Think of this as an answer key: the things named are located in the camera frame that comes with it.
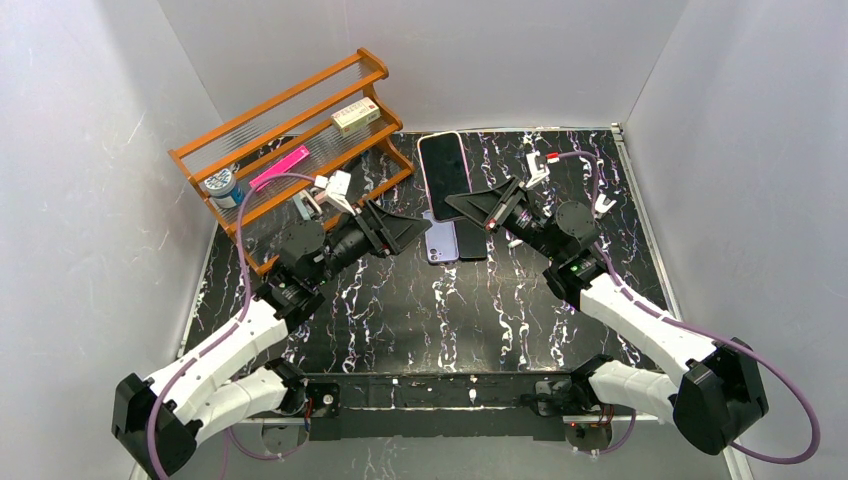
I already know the black purple-edged smartphone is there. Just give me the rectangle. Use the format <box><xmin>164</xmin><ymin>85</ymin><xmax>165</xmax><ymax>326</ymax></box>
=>
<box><xmin>417</xmin><ymin>131</ymin><xmax>471</xmax><ymax>222</ymax></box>

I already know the white staple remover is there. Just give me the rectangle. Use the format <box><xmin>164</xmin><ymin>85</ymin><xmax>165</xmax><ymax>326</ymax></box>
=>
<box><xmin>593</xmin><ymin>193</ymin><xmax>617</xmax><ymax>220</ymax></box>

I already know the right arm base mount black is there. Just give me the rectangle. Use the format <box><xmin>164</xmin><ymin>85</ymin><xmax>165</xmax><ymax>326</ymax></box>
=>
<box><xmin>521</xmin><ymin>354</ymin><xmax>615</xmax><ymax>425</ymax></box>

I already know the small black object on shelf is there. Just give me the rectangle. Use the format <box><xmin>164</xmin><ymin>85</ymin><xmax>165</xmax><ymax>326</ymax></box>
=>
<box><xmin>340</xmin><ymin>156</ymin><xmax>363</xmax><ymax>173</ymax></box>

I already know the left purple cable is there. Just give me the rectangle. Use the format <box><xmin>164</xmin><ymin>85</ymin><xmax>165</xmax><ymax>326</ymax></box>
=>
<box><xmin>145</xmin><ymin>172</ymin><xmax>333</xmax><ymax>480</ymax></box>

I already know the pink flat box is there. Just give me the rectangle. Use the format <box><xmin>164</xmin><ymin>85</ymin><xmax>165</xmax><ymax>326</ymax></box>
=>
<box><xmin>249</xmin><ymin>145</ymin><xmax>310</xmax><ymax>190</ymax></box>

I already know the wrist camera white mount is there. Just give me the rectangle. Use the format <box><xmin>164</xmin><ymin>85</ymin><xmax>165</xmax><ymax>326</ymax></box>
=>
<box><xmin>313</xmin><ymin>170</ymin><xmax>355</xmax><ymax>215</ymax></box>
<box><xmin>526</xmin><ymin>151</ymin><xmax>550</xmax><ymax>189</ymax></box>

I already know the lavender phone case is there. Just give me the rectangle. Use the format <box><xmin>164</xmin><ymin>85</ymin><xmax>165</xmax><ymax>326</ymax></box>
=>
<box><xmin>422</xmin><ymin>210</ymin><xmax>460</xmax><ymax>265</ymax></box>

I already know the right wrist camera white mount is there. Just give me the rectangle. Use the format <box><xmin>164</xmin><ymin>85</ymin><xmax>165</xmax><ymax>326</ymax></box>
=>
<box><xmin>526</xmin><ymin>151</ymin><xmax>550</xmax><ymax>189</ymax></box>

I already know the teal white stapler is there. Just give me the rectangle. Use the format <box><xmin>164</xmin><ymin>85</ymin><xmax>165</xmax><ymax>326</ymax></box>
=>
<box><xmin>293</xmin><ymin>191</ymin><xmax>323</xmax><ymax>220</ymax></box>

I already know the white cardboard box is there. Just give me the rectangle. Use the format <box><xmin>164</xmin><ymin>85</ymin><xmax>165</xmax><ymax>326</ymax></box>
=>
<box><xmin>331</xmin><ymin>97</ymin><xmax>381</xmax><ymax>138</ymax></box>

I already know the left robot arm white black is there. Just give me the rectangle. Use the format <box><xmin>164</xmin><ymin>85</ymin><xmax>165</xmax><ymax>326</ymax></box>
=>
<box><xmin>111</xmin><ymin>201</ymin><xmax>431</xmax><ymax>479</ymax></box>

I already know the orange wooden shelf rack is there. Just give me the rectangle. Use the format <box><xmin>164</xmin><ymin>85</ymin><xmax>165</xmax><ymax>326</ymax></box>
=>
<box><xmin>169</xmin><ymin>48</ymin><xmax>415</xmax><ymax>275</ymax></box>

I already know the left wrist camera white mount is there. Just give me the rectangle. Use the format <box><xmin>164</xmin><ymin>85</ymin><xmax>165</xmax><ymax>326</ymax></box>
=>
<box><xmin>313</xmin><ymin>170</ymin><xmax>355</xmax><ymax>215</ymax></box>

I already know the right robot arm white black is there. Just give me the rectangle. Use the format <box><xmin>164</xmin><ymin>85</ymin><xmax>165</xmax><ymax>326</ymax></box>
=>
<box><xmin>446</xmin><ymin>178</ymin><xmax>769</xmax><ymax>455</ymax></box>

